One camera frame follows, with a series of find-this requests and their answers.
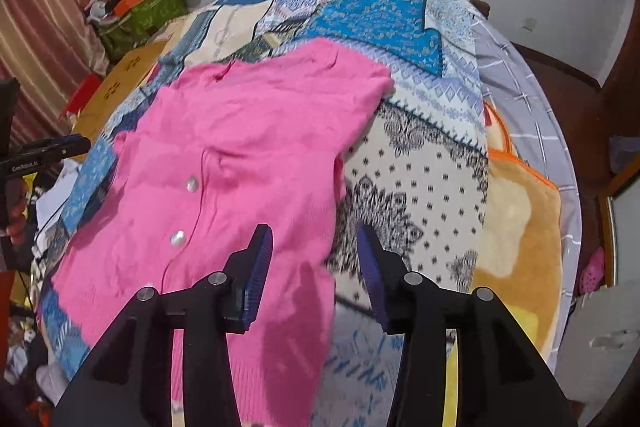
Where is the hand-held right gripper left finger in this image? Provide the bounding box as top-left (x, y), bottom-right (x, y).
top-left (50, 223), bottom-right (274, 427)

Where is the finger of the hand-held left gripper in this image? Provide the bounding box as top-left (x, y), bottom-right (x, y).
top-left (40, 134), bottom-right (92, 162)

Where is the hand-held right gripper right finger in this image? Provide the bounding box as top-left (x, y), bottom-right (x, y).
top-left (356, 223), bottom-right (578, 427)

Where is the pink button shirt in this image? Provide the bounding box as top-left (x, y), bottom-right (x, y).
top-left (50, 38), bottom-right (396, 424)

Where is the person's left hand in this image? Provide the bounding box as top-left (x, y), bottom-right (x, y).
top-left (5, 192), bottom-right (30, 251)

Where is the red box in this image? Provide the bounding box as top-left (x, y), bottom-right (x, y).
top-left (58, 74), bottom-right (104, 121)

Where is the white blue-printed cloth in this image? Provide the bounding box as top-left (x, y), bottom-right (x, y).
top-left (310, 299), bottom-right (455, 427)

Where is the wooden folding table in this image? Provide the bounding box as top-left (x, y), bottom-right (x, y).
top-left (71, 38), bottom-right (169, 148)

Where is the striped brown curtain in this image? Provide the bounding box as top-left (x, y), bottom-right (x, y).
top-left (0, 0), bottom-right (109, 148)

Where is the green storage bag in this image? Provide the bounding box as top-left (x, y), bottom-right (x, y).
top-left (97, 0), bottom-right (192, 60)

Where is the orange plush blanket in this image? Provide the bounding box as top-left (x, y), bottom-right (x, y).
top-left (440, 101), bottom-right (564, 427)

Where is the pink slipper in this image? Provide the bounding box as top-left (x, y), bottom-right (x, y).
top-left (578, 247), bottom-right (606, 296)

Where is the blue patchwork blanket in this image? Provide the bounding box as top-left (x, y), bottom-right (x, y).
top-left (30, 0), bottom-right (491, 427)

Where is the grey checked bed sheet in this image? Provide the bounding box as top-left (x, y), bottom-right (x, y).
top-left (469, 0), bottom-right (585, 375)

